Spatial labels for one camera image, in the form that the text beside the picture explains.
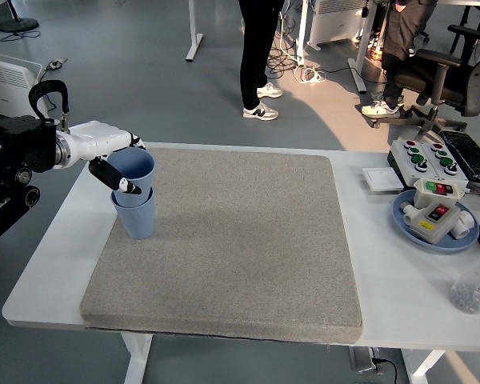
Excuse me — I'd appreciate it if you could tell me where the grey red-black button switch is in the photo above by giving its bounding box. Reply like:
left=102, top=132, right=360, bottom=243
left=408, top=201, right=462, bottom=245

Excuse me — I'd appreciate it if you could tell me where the white wall switch plate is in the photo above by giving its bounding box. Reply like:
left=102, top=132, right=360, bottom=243
left=362, top=166, right=405, bottom=193

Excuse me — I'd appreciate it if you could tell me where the white floor power strip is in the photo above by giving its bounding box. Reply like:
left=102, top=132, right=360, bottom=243
left=294, top=66, right=327, bottom=84

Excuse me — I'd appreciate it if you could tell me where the white push-button control box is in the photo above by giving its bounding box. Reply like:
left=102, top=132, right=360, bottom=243
left=386, top=139, right=441, bottom=189
left=419, top=140, right=471, bottom=185

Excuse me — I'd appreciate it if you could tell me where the white desk leg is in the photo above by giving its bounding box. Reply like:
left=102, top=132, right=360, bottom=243
left=185, top=0, right=204, bottom=62
left=347, top=0, right=379, bottom=95

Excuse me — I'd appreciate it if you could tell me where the clear bottle red cap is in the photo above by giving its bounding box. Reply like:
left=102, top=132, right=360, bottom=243
left=449, top=241, right=480, bottom=315

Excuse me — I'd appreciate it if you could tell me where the black fan stand base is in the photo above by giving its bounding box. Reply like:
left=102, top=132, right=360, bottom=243
left=0, top=0, right=40, bottom=34

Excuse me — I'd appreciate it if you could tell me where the white pipe fitting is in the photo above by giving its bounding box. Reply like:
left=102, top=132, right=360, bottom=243
left=399, top=202, right=421, bottom=224
left=450, top=210, right=477, bottom=240

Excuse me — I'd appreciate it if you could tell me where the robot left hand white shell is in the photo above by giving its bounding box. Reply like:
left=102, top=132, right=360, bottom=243
left=66, top=120, right=147, bottom=196

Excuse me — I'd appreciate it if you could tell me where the standing person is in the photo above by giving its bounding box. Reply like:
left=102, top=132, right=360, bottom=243
left=238, top=0, right=285, bottom=121

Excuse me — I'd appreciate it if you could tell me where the person by office chair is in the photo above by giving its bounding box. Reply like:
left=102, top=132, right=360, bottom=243
left=361, top=0, right=439, bottom=119

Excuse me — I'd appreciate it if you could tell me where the black office chair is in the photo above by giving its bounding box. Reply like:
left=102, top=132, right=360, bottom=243
left=387, top=23, right=480, bottom=139

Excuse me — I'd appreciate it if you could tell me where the white green-red button switch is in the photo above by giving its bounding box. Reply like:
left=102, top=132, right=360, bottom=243
left=412, top=178, right=469, bottom=209

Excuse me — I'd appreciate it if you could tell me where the blue ribbed plastic cup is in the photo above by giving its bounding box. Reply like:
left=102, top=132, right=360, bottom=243
left=110, top=186, right=157, bottom=241
left=106, top=147, right=157, bottom=207

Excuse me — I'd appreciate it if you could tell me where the white table leg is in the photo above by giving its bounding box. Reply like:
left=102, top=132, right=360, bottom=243
left=402, top=348, right=449, bottom=384
left=119, top=332, right=154, bottom=384

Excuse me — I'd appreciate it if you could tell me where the white panel heater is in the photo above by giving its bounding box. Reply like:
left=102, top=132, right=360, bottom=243
left=0, top=50, right=51, bottom=120
left=306, top=0, right=369, bottom=48

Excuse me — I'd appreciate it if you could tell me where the blue round plate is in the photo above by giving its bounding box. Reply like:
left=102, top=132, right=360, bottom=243
left=391, top=189, right=480, bottom=252

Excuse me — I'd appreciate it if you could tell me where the grey-brown table mat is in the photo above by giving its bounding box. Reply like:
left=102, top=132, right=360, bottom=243
left=79, top=147, right=364, bottom=345

